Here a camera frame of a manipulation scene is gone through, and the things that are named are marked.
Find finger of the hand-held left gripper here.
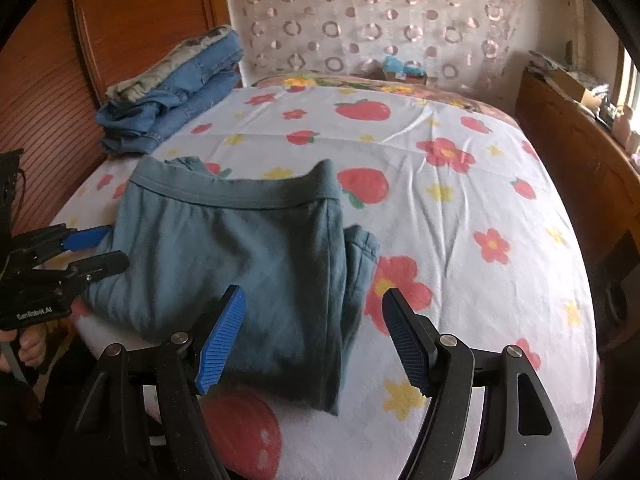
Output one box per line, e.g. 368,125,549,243
60,225,112,252
65,251,131,293

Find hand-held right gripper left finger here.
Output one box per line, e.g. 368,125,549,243
74,284,247,480

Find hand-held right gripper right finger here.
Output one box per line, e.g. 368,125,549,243
381,287,581,480

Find dark green shirt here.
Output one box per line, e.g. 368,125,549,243
80,156,382,418

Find person's left hand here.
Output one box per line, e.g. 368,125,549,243
16,321,52,368

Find blue jeans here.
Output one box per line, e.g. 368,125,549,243
95,27,246,157

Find white floral bed sheet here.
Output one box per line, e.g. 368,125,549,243
47,82,601,480

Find olive camouflage garment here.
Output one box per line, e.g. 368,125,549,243
105,27,233,103

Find wooden slatted panel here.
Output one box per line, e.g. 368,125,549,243
0,0,233,233

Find wooden cabinet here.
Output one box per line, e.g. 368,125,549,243
515,67,640,281

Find blue packet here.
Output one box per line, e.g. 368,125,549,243
382,56,408,81

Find open cardboard box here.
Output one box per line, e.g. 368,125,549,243
550,67,608,108

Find pink jar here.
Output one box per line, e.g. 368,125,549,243
616,105,637,143

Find pile of papers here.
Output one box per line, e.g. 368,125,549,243
527,50,571,81

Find window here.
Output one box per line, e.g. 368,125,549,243
615,45,640,111

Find circle-patterned headboard cover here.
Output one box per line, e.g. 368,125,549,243
222,0,581,111

